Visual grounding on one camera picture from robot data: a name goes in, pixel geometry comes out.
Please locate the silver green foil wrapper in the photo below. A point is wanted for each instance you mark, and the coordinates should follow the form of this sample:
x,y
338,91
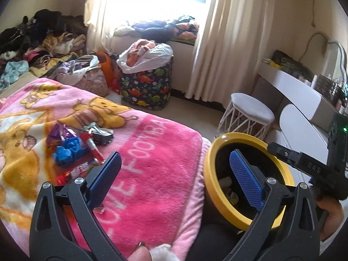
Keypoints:
x,y
102,134

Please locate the person's left hand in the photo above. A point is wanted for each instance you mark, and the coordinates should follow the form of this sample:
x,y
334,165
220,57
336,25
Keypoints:
x,y
140,254

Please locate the red stick wrapper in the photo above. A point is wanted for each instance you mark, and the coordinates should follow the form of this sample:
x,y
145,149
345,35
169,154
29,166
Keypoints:
x,y
92,146

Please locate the person's right hand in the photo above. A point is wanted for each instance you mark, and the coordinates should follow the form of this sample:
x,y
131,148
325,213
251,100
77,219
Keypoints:
x,y
330,214

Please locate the white vanity desk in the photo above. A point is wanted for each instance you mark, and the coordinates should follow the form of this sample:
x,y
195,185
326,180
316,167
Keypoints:
x,y
288,84

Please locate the orange bag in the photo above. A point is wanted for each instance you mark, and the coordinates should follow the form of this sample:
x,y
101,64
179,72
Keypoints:
x,y
106,65

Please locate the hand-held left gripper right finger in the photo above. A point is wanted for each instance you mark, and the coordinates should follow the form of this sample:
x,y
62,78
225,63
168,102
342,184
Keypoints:
x,y
244,176

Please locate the large white plastic bag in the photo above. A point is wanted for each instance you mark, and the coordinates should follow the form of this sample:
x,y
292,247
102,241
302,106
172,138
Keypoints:
x,y
160,53

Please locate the dinosaur print fabric bin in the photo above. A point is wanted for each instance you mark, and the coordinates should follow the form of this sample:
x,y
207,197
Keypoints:
x,y
146,87

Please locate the lavender cloth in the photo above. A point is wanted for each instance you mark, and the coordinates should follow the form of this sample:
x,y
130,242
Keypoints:
x,y
70,66

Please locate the beige bed sheet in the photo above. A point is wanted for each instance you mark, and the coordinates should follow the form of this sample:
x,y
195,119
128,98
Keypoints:
x,y
16,87

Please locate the white fluffy sleeve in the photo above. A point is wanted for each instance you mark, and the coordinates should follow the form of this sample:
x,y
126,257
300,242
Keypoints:
x,y
164,252

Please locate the peach clothes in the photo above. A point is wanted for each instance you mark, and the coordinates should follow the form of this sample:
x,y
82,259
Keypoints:
x,y
138,46

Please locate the yellow small item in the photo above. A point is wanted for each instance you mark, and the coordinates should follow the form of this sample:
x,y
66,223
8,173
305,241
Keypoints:
x,y
272,63

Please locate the purple foil wrapper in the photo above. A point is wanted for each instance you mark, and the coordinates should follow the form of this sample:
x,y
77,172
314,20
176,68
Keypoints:
x,y
61,134

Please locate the pink printed blanket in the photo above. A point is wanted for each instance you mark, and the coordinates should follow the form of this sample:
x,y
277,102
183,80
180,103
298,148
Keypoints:
x,y
163,155

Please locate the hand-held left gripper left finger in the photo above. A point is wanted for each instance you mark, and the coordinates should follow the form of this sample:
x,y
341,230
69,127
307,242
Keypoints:
x,y
104,179

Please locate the dark clear organizer box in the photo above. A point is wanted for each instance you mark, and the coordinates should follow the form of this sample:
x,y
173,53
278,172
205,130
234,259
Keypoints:
x,y
327,85

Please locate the pile of black clothes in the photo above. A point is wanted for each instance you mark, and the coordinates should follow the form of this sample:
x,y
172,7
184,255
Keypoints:
x,y
46,21

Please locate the red white wrapper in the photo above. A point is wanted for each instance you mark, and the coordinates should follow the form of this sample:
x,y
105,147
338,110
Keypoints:
x,y
76,172

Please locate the cream curtain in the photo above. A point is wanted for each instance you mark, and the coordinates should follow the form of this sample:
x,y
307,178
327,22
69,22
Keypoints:
x,y
98,19
231,46

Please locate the white chair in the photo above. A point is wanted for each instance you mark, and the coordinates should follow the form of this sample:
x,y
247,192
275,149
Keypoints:
x,y
296,119

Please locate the yellow wrapper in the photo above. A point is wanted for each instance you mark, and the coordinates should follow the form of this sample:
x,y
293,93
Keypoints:
x,y
233,197

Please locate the pile of clothes on sill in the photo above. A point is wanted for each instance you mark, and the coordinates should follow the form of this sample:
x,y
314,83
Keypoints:
x,y
157,30

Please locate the floral storage bag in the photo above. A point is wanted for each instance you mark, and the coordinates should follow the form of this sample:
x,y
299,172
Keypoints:
x,y
93,83

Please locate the blue wrapper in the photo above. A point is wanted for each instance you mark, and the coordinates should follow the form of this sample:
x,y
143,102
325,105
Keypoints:
x,y
68,152

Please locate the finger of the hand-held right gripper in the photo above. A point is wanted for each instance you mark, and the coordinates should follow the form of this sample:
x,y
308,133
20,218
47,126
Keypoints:
x,y
312,165
326,189

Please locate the yellow-rimmed black bin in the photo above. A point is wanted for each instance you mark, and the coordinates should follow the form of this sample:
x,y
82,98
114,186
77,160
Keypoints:
x,y
209,179

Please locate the white round stool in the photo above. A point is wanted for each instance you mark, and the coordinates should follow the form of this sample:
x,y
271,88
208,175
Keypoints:
x,y
250,108

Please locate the light blue cloth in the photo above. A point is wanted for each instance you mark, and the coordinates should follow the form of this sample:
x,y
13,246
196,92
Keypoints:
x,y
16,69

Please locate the dark bag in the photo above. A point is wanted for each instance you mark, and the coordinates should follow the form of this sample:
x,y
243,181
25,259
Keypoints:
x,y
288,62

